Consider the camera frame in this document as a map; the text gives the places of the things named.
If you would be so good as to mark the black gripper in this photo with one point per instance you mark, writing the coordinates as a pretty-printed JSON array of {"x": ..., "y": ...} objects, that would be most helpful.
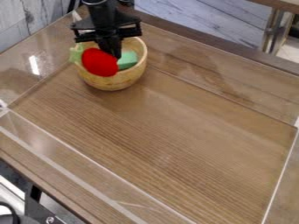
[{"x": 125, "y": 27}]

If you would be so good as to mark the red plush fruit green leaf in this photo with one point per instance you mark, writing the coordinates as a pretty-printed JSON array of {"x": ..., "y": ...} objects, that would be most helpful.
[{"x": 97, "y": 61}]

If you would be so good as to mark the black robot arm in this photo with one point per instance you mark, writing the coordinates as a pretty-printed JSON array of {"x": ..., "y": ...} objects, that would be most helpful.
[{"x": 102, "y": 10}]

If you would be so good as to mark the green foam block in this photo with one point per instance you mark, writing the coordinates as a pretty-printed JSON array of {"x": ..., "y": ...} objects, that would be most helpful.
[{"x": 129, "y": 60}]

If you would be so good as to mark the wooden bowl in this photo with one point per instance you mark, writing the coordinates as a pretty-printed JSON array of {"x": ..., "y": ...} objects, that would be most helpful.
[{"x": 126, "y": 77}]

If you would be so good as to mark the metal table leg background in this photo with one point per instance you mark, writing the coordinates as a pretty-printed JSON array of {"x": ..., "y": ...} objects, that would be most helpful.
[{"x": 277, "y": 30}]

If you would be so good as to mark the clear acrylic corner bracket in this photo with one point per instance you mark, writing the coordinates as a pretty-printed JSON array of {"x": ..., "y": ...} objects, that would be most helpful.
[{"x": 77, "y": 16}]

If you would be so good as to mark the black table frame leg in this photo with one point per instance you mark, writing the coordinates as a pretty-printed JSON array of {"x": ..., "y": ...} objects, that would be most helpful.
[{"x": 34, "y": 208}]

